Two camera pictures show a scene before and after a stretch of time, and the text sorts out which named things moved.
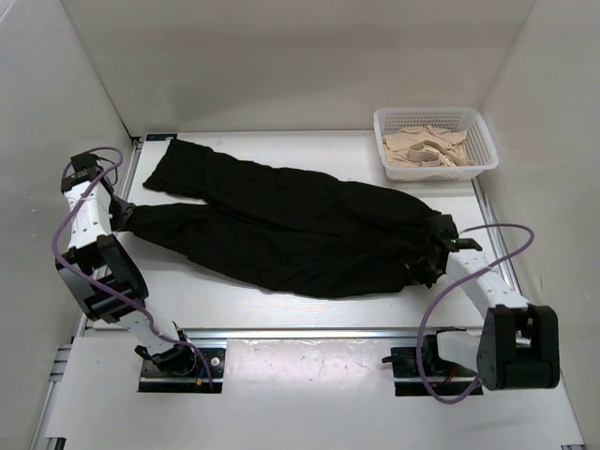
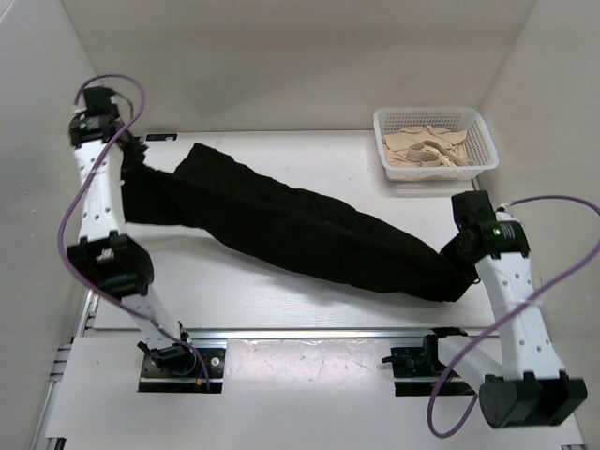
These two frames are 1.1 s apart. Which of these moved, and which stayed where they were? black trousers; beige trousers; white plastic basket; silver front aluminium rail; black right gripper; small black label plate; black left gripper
Moved: black trousers; black right gripper; black left gripper
Stayed: beige trousers; small black label plate; silver front aluminium rail; white plastic basket
